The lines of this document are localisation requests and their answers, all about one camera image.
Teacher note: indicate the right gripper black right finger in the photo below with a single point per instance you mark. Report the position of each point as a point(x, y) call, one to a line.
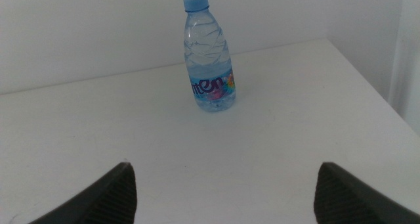
point(344, 204)

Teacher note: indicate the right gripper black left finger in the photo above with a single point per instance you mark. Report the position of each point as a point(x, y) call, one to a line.
point(108, 201)

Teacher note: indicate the clear water bottle blue cap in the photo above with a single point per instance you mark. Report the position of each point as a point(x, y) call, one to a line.
point(210, 69)

